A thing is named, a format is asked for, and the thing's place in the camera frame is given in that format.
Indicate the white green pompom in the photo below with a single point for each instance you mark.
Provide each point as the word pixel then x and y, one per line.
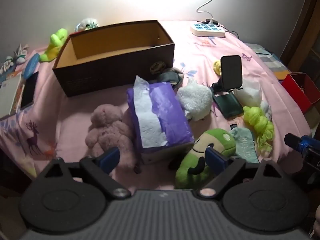
pixel 87 23

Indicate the lime green mesh scarf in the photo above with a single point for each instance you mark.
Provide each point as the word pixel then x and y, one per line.
pixel 257 120

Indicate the grey folded cloth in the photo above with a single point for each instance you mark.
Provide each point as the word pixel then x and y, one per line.
pixel 267 57

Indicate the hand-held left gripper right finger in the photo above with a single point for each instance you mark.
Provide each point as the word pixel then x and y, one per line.
pixel 215 158

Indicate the red box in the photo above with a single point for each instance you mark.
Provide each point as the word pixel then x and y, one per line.
pixel 297 90

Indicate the white book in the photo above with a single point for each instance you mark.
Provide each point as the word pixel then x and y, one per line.
pixel 8 97

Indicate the yellow cloth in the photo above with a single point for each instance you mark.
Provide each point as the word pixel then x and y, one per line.
pixel 217 67

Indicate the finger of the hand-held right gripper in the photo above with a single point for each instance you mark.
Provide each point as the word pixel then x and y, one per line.
pixel 295 141

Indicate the light blue sock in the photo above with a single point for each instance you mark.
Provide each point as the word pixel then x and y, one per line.
pixel 243 145

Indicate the green plush toy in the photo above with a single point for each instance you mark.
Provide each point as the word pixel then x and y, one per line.
pixel 217 140

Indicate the flat black smartphone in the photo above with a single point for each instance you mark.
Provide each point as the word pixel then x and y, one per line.
pixel 28 90

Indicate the pink printed bed sheet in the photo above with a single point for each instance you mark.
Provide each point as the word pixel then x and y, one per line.
pixel 75 115

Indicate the pink plush bear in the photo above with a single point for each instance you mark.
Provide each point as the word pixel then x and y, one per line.
pixel 107 130

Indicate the grey sock bundle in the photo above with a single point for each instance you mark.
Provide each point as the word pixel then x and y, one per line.
pixel 170 77

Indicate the small red item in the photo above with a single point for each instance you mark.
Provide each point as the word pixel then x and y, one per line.
pixel 73 33

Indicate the dark green phone stand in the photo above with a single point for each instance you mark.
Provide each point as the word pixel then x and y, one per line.
pixel 228 105

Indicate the brown cardboard box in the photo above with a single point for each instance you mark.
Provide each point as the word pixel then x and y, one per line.
pixel 112 72

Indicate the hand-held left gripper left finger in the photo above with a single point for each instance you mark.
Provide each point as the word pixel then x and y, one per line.
pixel 110 158

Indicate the lime green plush frog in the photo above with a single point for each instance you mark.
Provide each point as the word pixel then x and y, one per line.
pixel 56 40

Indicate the white power strip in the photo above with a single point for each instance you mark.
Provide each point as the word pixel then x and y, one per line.
pixel 207 30

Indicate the black smartphone on stand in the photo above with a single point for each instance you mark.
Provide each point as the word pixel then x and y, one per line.
pixel 231 71

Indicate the orange book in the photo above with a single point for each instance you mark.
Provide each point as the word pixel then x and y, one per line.
pixel 19 97

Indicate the blue oval disc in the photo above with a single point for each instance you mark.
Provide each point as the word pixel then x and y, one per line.
pixel 31 65

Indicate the small white cloth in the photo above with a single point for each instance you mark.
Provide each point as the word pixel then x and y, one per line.
pixel 267 110

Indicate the white plastic bag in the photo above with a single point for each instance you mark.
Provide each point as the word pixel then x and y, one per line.
pixel 248 95

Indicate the purple tissue pack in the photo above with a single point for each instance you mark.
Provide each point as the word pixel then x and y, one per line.
pixel 165 110

